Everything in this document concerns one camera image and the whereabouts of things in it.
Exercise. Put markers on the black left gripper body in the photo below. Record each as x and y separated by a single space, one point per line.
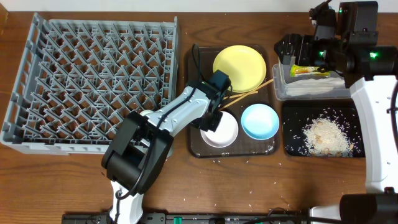
208 121

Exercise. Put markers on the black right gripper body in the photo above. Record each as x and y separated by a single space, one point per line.
321 54

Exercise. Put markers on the pink white bowl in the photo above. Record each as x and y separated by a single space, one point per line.
225 134

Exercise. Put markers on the yellow green snack wrapper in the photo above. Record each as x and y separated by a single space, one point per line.
297 71

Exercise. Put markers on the white napkin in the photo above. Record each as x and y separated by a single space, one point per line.
313 86

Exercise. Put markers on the light blue bowl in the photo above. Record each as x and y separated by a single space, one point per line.
260 122

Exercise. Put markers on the pile of rice waste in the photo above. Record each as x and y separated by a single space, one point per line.
326 137

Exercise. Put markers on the white paper cup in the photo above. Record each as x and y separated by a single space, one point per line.
145 112

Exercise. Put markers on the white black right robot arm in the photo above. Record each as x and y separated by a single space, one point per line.
343 59

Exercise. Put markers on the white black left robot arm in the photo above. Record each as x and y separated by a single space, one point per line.
137 153

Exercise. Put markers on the clear plastic waste bin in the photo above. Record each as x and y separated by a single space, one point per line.
281 76

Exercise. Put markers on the black waste tray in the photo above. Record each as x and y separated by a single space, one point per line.
292 124

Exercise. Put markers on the grey plastic dishwasher rack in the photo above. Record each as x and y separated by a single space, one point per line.
77 81

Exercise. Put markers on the lower wooden chopstick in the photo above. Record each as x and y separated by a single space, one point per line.
242 97

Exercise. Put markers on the wooden chopstick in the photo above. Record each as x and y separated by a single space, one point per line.
238 95
242 97

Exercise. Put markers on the dark brown serving tray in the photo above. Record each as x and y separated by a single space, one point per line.
243 145

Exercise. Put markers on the upper wooden chopstick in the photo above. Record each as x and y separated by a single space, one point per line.
238 95

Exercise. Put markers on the yellow round plate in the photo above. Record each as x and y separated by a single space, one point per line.
244 65

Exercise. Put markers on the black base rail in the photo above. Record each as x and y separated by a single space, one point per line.
161 218

